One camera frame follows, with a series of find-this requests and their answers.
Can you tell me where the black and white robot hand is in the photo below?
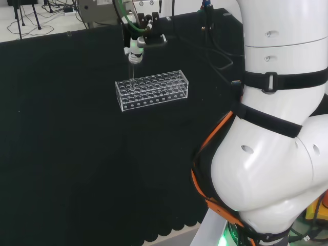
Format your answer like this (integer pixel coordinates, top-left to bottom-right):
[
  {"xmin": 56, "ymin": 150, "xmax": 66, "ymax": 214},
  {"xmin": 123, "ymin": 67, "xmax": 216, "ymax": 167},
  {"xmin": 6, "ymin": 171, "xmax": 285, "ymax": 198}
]
[{"xmin": 122, "ymin": 0, "xmax": 162, "ymax": 65}]

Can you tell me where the clear glass test tube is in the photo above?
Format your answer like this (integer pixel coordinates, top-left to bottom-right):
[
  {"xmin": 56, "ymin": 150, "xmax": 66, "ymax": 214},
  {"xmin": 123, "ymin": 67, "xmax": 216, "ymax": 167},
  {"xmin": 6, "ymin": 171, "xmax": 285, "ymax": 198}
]
[{"xmin": 129, "ymin": 62, "xmax": 137, "ymax": 90}]

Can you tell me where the clear plastic test tube rack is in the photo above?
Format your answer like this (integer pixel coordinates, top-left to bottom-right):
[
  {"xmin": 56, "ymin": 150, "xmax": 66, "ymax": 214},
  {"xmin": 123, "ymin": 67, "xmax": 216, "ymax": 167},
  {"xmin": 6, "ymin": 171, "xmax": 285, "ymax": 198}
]
[{"xmin": 114, "ymin": 69, "xmax": 190, "ymax": 113}]

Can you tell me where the grey metal box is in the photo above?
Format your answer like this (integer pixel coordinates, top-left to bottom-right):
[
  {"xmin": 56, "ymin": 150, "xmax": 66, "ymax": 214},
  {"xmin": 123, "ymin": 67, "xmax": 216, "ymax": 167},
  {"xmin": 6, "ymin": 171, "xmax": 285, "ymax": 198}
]
[{"xmin": 77, "ymin": 0, "xmax": 115, "ymax": 28}]

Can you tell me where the black bench cloth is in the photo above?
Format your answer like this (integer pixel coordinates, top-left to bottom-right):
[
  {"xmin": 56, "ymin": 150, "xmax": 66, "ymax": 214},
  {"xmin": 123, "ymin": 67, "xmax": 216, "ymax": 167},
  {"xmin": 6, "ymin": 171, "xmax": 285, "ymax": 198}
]
[{"xmin": 0, "ymin": 7, "xmax": 247, "ymax": 243}]

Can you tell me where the black tripod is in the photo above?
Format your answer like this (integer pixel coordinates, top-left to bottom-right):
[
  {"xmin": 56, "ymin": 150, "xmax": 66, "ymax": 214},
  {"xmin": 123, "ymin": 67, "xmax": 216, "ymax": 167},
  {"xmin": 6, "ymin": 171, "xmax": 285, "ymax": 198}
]
[{"xmin": 7, "ymin": 0, "xmax": 38, "ymax": 40}]

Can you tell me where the yellow stop button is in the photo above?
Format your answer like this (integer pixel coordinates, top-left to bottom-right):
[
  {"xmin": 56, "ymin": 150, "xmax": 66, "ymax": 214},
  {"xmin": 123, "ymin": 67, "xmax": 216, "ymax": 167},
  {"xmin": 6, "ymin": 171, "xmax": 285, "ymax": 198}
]
[{"xmin": 304, "ymin": 189, "xmax": 328, "ymax": 227}]

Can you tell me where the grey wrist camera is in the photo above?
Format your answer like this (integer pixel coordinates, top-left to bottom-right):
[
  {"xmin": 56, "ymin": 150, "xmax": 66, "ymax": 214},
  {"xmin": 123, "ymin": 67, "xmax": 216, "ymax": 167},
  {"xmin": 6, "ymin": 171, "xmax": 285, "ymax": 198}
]
[{"xmin": 143, "ymin": 33, "xmax": 168, "ymax": 48}]

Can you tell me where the black cable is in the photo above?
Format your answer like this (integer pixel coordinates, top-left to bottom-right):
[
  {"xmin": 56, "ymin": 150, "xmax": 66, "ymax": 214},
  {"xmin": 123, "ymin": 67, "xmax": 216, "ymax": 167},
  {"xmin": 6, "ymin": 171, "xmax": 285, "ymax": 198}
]
[{"xmin": 171, "ymin": 0, "xmax": 245, "ymax": 85}]

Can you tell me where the orange cable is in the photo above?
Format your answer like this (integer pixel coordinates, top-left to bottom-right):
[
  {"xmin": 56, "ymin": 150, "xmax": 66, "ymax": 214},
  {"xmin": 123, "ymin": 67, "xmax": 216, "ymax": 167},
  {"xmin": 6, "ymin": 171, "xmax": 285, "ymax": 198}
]
[{"xmin": 190, "ymin": 110, "xmax": 257, "ymax": 246}]

